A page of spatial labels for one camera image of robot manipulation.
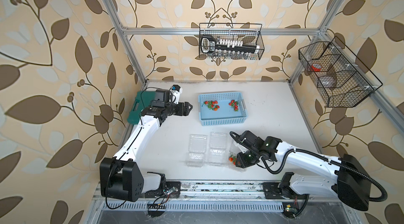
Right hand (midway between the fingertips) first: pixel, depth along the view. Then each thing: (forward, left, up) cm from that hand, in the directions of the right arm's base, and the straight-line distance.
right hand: (237, 164), depth 78 cm
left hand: (+27, +27, +17) cm, 42 cm away
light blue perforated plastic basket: (+37, +4, -4) cm, 38 cm away
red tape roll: (+39, -44, +28) cm, 65 cm away
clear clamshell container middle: (+9, +9, -3) cm, 13 cm away
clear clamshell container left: (+6, +22, -5) cm, 23 cm away
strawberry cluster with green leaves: (+39, +11, -2) cm, 41 cm away
